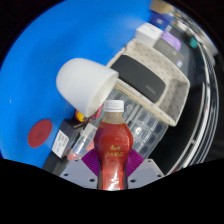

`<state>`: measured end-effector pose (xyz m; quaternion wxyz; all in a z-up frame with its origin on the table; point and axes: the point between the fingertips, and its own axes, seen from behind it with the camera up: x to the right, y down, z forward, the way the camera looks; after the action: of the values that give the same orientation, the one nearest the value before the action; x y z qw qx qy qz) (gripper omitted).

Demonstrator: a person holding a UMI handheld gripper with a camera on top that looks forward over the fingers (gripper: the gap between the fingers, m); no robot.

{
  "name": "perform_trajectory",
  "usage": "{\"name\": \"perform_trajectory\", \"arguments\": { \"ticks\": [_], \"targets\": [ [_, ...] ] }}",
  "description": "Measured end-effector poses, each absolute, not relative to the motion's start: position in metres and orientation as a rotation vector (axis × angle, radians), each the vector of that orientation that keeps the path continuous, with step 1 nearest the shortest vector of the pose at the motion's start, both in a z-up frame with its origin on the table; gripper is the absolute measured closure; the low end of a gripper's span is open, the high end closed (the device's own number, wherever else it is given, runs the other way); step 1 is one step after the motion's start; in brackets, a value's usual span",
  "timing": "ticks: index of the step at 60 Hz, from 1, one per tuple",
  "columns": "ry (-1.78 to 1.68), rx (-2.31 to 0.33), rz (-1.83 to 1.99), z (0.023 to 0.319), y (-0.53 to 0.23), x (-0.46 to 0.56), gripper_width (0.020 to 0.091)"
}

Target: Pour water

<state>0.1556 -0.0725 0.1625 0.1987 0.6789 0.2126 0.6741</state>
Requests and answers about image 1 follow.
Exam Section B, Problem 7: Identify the black workbench shelf unit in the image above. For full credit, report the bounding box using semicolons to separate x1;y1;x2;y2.
156;39;223;176

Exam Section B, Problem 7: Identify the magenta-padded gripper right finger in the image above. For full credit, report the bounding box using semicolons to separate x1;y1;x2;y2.
126;148;166;190

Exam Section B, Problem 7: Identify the purple box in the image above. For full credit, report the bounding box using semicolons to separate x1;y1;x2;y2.
160;31;182;51

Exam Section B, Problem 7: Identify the grey box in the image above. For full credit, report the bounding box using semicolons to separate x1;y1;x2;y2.
153;35;185;67

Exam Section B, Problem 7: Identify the small teal box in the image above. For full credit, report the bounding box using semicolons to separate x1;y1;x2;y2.
188;36;199;48

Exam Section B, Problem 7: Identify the blue box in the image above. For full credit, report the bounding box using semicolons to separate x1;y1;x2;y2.
148;10;173;30

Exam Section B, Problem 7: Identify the white cup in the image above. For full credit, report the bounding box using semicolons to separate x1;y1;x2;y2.
55;57;120;118

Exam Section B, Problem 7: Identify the beige perforated tray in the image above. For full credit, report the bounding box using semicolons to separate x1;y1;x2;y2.
106;38;191;128

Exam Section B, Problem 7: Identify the brown cardboard box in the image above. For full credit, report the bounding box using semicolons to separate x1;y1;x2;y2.
149;0;174;15

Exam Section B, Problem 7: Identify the white cardboard box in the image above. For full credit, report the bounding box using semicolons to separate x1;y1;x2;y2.
134;22;164;47

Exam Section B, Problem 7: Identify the grey small-parts drawer cabinet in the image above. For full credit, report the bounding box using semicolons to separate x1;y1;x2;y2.
101;87;143;130
128;108;170;160

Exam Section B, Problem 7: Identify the flat round red coaster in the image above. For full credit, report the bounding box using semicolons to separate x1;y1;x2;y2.
27;118;54;149

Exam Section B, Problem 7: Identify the red drink bottle white cap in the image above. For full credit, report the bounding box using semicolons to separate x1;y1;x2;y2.
93;99;135;192

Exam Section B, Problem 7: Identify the black oblong speaker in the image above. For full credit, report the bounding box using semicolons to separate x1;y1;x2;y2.
110;54;167;104

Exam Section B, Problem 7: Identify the black box with white label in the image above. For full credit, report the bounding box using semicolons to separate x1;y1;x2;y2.
43;118;84;174

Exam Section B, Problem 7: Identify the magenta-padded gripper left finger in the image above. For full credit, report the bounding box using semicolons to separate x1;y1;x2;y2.
59;148;102;190

